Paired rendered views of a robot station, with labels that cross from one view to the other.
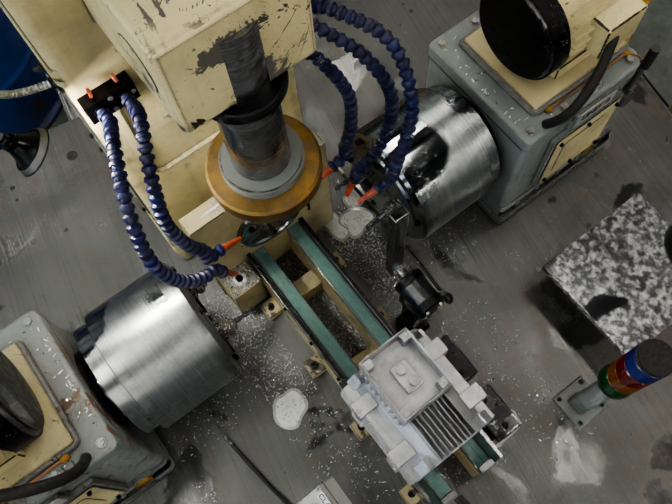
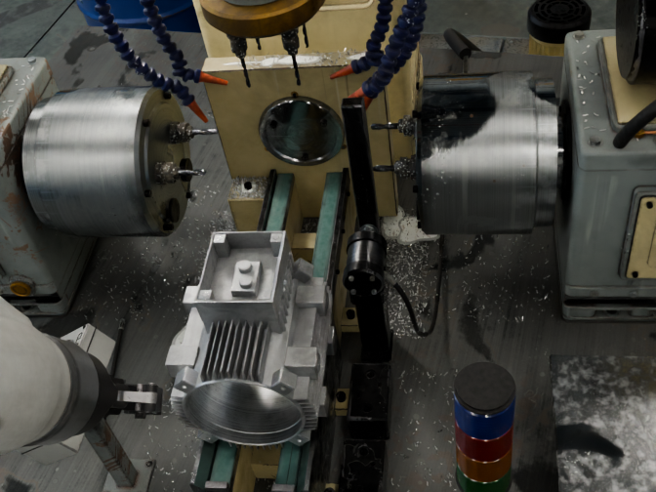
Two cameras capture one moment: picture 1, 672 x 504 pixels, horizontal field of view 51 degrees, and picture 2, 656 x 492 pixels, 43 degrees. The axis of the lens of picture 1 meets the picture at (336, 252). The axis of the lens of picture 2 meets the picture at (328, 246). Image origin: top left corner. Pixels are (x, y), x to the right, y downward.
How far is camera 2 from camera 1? 0.80 m
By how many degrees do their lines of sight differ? 31
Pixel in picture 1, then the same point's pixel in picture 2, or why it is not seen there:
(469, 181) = (498, 172)
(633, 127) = not seen: outside the picture
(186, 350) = (103, 143)
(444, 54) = (572, 45)
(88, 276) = not seen: hidden behind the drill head
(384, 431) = (191, 330)
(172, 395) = (67, 179)
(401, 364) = (252, 264)
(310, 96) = not seen: hidden behind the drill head
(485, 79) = (594, 80)
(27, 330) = (25, 65)
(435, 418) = (236, 338)
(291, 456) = (153, 378)
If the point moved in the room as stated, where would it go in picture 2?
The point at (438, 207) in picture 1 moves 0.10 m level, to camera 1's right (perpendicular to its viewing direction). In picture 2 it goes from (443, 178) to (506, 202)
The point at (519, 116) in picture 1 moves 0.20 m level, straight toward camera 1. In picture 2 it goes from (597, 125) to (469, 179)
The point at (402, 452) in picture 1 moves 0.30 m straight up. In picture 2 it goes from (183, 354) to (107, 184)
